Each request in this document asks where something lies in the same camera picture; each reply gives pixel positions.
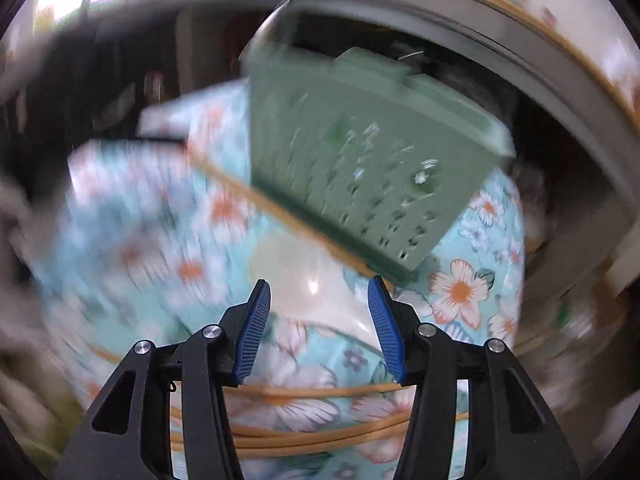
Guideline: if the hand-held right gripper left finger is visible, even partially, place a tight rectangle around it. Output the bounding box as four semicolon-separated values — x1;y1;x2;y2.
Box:
52;279;273;480

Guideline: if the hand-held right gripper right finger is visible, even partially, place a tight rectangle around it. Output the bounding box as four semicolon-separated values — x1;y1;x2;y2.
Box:
366;275;583;480

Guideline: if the cream plastic spoon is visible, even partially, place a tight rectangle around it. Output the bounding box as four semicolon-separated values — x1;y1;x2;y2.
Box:
247;237;396;356

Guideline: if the green perforated utensil holder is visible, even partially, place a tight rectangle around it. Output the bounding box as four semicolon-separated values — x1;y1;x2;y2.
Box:
240;42;517;283

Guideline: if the blue floral cloth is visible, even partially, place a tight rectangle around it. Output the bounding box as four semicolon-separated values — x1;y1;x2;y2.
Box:
30;82;526;480

